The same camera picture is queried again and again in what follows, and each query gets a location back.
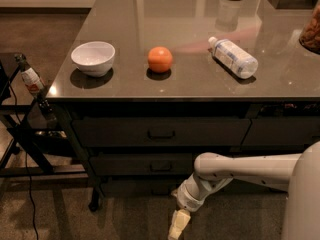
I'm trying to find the orange round fruit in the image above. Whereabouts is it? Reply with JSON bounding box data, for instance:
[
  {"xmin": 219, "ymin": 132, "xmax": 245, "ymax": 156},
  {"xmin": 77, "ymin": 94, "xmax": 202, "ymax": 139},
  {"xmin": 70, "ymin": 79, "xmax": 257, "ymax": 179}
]
[{"xmin": 148, "ymin": 46, "xmax": 173, "ymax": 73}]

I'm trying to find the white ceramic bowl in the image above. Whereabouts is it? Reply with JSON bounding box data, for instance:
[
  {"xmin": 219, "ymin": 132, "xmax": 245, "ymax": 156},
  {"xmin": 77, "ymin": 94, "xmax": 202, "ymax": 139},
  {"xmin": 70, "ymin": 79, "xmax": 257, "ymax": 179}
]
[{"xmin": 71, "ymin": 41, "xmax": 115, "ymax": 77}]

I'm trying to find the black cable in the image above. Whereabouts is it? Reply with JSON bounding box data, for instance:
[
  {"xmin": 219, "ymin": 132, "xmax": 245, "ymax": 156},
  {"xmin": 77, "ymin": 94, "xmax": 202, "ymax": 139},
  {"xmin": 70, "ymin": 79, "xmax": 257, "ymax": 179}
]
[{"xmin": 9, "ymin": 83, "xmax": 41, "ymax": 240}]

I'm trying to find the dark drawer cabinet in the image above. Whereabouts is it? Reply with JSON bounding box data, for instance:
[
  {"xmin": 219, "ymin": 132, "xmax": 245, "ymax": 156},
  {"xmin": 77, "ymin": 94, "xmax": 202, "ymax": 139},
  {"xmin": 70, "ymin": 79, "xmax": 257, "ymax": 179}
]
[{"xmin": 48, "ymin": 95, "xmax": 320, "ymax": 209}]

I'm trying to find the sauce bottle with label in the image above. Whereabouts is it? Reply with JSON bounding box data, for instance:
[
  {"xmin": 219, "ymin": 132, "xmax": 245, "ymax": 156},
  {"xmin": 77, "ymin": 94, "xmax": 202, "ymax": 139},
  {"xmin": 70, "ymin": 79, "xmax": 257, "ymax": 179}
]
[{"xmin": 14, "ymin": 53, "xmax": 45, "ymax": 97}]

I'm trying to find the clear plastic water bottle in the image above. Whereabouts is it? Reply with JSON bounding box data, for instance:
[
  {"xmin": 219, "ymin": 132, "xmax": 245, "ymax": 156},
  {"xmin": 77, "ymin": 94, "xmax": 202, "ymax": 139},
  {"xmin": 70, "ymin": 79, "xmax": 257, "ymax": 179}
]
[{"xmin": 208, "ymin": 37, "xmax": 258, "ymax": 79}]

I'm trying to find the black side table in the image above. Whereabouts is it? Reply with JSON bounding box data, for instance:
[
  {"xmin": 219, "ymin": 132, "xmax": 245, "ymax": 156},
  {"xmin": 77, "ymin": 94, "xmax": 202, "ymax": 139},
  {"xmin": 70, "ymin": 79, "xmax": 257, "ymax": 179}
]
[{"xmin": 0, "ymin": 53, "xmax": 85, "ymax": 178}]

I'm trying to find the drawer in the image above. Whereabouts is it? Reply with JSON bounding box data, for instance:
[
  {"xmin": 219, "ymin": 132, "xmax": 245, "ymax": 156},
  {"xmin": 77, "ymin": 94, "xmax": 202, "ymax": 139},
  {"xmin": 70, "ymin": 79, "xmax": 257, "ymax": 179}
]
[
  {"xmin": 242, "ymin": 116, "xmax": 320, "ymax": 148},
  {"xmin": 101, "ymin": 178, "xmax": 182, "ymax": 197},
  {"xmin": 72, "ymin": 117, "xmax": 250, "ymax": 147},
  {"xmin": 89, "ymin": 153, "xmax": 193, "ymax": 176}
]

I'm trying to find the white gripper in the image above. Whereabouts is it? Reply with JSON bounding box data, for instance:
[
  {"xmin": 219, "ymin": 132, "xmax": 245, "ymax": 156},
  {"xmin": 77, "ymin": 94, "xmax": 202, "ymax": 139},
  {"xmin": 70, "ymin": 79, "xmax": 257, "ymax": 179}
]
[{"xmin": 168, "ymin": 173, "xmax": 232, "ymax": 240}]

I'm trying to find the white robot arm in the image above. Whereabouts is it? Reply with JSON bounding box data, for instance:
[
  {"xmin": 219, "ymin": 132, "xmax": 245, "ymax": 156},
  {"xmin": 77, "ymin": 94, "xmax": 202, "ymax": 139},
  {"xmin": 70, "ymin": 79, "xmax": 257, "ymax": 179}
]
[{"xmin": 168, "ymin": 142, "xmax": 320, "ymax": 240}]

